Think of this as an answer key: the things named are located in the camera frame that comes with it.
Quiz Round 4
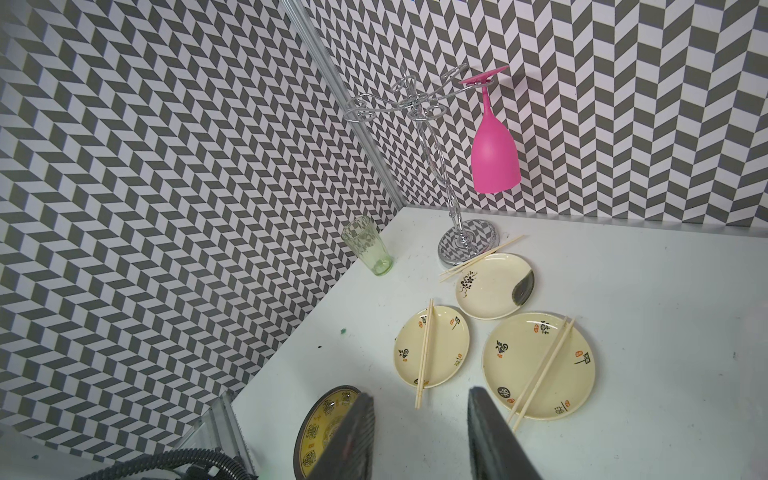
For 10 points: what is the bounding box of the green transparent plastic cup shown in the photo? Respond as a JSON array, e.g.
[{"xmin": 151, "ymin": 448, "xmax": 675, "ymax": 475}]
[{"xmin": 341, "ymin": 215, "xmax": 393, "ymax": 276}]

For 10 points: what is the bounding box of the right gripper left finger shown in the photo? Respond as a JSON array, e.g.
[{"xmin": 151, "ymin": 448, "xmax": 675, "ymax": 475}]
[{"xmin": 308, "ymin": 393, "xmax": 376, "ymax": 480}]

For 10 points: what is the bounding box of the yellow green patterned plate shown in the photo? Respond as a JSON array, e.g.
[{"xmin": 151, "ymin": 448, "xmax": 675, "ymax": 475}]
[{"xmin": 293, "ymin": 385, "xmax": 360, "ymax": 479}]

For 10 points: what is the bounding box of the pink plastic wine glass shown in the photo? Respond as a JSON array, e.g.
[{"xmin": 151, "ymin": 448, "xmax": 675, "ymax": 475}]
[{"xmin": 461, "ymin": 65, "xmax": 522, "ymax": 194}]

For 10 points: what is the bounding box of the cream plate right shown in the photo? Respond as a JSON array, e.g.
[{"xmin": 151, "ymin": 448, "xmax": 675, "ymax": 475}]
[{"xmin": 482, "ymin": 312, "xmax": 597, "ymax": 421}]

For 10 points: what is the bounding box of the chopsticks panda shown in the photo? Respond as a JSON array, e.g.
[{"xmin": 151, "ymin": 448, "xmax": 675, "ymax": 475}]
[
  {"xmin": 507, "ymin": 317, "xmax": 575, "ymax": 433},
  {"xmin": 439, "ymin": 234, "xmax": 526, "ymax": 282},
  {"xmin": 415, "ymin": 298, "xmax": 434, "ymax": 410}
]

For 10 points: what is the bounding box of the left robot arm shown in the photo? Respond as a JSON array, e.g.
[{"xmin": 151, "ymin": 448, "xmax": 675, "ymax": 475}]
[{"xmin": 82, "ymin": 448, "xmax": 258, "ymax": 479}]

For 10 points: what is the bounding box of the metal glass holder stand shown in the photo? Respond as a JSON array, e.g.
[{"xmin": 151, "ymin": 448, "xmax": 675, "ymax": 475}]
[{"xmin": 344, "ymin": 61, "xmax": 499, "ymax": 270}]

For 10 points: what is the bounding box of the cream plate with black spot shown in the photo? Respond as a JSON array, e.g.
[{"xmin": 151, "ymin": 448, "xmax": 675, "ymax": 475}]
[{"xmin": 455, "ymin": 253, "xmax": 536, "ymax": 321}]

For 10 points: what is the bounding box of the cream plate front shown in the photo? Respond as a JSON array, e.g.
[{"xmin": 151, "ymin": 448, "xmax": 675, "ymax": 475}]
[{"xmin": 393, "ymin": 305, "xmax": 470, "ymax": 388}]

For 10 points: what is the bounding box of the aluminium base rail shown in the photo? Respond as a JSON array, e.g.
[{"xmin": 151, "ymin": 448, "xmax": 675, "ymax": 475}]
[{"xmin": 173, "ymin": 390, "xmax": 258, "ymax": 479}]

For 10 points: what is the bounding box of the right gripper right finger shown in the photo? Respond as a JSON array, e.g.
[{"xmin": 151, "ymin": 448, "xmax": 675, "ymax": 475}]
[{"xmin": 467, "ymin": 387, "xmax": 541, "ymax": 480}]

